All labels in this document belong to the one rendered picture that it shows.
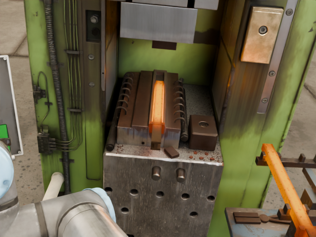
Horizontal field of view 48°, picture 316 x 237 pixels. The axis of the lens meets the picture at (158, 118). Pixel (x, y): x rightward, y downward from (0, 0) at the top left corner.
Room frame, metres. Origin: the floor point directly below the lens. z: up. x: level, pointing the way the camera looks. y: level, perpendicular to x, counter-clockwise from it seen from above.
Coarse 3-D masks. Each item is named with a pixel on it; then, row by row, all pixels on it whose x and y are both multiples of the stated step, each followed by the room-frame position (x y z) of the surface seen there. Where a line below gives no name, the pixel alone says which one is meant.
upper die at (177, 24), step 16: (128, 0) 0.94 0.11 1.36; (128, 16) 0.92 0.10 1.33; (144, 16) 0.92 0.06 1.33; (160, 16) 0.92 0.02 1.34; (176, 16) 0.92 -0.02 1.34; (192, 16) 0.92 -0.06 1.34; (128, 32) 0.92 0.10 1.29; (144, 32) 0.92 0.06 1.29; (160, 32) 0.92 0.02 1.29; (176, 32) 0.92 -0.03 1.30; (192, 32) 0.92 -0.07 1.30
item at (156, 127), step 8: (160, 88) 1.16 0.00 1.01; (160, 96) 1.09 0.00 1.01; (160, 104) 1.04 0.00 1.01; (160, 112) 0.98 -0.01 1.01; (160, 120) 0.94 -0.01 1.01; (152, 128) 0.88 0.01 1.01; (160, 128) 0.88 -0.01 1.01; (152, 136) 0.84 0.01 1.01; (160, 136) 0.84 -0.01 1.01; (152, 144) 0.83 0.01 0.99
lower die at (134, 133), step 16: (128, 80) 1.25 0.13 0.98; (144, 80) 1.25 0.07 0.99; (144, 96) 1.12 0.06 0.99; (176, 96) 1.14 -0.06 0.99; (128, 112) 1.01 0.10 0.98; (144, 112) 1.00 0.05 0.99; (128, 128) 0.92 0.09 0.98; (144, 128) 0.92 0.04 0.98; (176, 128) 0.92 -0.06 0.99; (144, 144) 0.92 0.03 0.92; (160, 144) 0.92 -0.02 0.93; (176, 144) 0.92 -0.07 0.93
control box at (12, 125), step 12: (0, 60) 0.87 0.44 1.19; (0, 72) 0.85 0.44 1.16; (0, 84) 0.84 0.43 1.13; (12, 84) 0.85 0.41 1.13; (0, 96) 0.82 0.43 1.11; (12, 96) 0.83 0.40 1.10; (0, 108) 0.81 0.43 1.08; (12, 108) 0.82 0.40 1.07; (0, 120) 0.79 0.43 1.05; (12, 120) 0.80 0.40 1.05; (12, 132) 0.78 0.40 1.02; (12, 144) 0.77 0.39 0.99
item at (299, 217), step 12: (264, 144) 0.88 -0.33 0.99; (276, 156) 0.83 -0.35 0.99; (276, 168) 0.77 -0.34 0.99; (276, 180) 0.74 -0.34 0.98; (288, 180) 0.73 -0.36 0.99; (288, 192) 0.68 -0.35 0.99; (300, 204) 0.64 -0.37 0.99; (300, 216) 0.60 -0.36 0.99; (300, 228) 0.56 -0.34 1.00; (312, 228) 0.56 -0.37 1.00
